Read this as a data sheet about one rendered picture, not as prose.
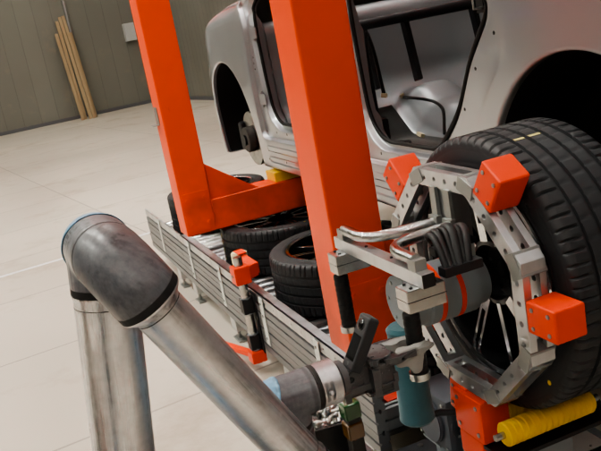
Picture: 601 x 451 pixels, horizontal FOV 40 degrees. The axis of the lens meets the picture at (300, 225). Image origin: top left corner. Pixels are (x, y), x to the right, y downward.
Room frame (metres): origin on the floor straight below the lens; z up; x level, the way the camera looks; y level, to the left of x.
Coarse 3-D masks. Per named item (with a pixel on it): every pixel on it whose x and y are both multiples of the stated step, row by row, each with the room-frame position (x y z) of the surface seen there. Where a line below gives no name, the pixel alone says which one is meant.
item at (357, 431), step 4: (360, 420) 1.68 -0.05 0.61; (344, 424) 1.67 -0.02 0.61; (352, 424) 1.66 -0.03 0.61; (356, 424) 1.66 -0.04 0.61; (360, 424) 1.66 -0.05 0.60; (344, 428) 1.67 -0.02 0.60; (348, 428) 1.66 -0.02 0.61; (352, 428) 1.66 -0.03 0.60; (356, 428) 1.66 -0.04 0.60; (360, 428) 1.66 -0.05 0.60; (344, 432) 1.68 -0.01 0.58; (348, 432) 1.66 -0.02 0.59; (352, 432) 1.66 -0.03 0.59; (356, 432) 1.66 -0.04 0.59; (360, 432) 1.66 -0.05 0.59; (364, 432) 1.67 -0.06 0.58; (348, 436) 1.66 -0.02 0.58; (352, 436) 1.66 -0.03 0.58; (356, 436) 1.66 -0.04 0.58; (360, 436) 1.66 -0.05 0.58; (364, 436) 1.67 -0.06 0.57; (352, 440) 1.66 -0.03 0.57
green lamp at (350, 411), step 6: (342, 402) 1.68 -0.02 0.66; (354, 402) 1.67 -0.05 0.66; (342, 408) 1.67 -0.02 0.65; (348, 408) 1.66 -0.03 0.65; (354, 408) 1.66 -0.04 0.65; (342, 414) 1.67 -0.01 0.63; (348, 414) 1.66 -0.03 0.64; (354, 414) 1.66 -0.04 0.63; (360, 414) 1.67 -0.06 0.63; (348, 420) 1.66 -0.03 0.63
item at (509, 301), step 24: (480, 240) 1.84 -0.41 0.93; (504, 264) 1.76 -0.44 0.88; (504, 288) 1.84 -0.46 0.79; (552, 288) 1.57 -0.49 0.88; (480, 312) 1.88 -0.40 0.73; (504, 312) 1.79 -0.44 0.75; (480, 336) 1.89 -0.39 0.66; (504, 336) 1.79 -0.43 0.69; (480, 360) 1.87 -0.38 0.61; (504, 360) 1.83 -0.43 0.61
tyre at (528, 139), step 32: (512, 128) 1.82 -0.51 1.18; (544, 128) 1.79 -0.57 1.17; (576, 128) 1.78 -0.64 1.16; (448, 160) 1.89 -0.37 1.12; (480, 160) 1.76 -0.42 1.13; (544, 160) 1.66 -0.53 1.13; (576, 160) 1.68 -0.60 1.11; (544, 192) 1.60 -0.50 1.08; (576, 192) 1.60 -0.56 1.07; (544, 224) 1.57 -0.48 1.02; (576, 224) 1.56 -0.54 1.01; (576, 256) 1.52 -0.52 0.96; (576, 288) 1.51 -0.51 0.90; (448, 320) 1.99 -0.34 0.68; (576, 352) 1.52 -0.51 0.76; (544, 384) 1.63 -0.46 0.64; (576, 384) 1.56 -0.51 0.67
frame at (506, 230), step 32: (416, 192) 1.89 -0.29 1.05; (512, 224) 1.60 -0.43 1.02; (512, 256) 1.54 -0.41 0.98; (544, 256) 1.54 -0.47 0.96; (512, 288) 1.56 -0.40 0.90; (544, 288) 1.54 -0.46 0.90; (448, 352) 1.90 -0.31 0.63; (544, 352) 1.53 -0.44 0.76; (480, 384) 1.72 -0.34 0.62; (512, 384) 1.60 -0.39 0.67
